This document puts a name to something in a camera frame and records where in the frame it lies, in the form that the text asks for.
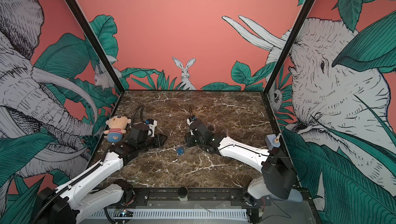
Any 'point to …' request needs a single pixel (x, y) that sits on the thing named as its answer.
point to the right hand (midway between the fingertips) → (184, 136)
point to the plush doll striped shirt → (117, 124)
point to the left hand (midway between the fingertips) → (166, 135)
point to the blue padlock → (180, 151)
